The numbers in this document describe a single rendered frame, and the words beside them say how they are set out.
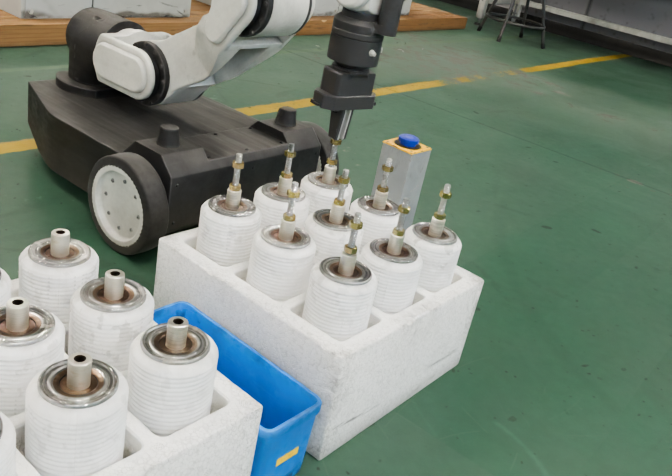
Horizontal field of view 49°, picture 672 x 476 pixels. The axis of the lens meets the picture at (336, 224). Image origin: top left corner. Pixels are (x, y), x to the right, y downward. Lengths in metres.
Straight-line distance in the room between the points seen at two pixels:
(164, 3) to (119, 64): 1.67
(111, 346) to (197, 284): 0.29
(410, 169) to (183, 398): 0.73
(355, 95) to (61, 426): 0.75
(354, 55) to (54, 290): 0.59
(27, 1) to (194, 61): 1.49
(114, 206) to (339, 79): 0.54
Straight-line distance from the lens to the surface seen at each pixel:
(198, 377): 0.81
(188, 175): 1.46
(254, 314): 1.07
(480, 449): 1.20
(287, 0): 1.47
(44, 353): 0.83
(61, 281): 0.96
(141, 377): 0.82
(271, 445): 0.96
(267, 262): 1.07
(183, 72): 1.64
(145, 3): 3.32
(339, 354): 0.99
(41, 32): 2.99
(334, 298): 1.00
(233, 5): 1.45
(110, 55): 1.75
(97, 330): 0.88
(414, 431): 1.19
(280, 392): 1.05
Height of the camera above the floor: 0.73
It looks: 24 degrees down
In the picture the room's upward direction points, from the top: 12 degrees clockwise
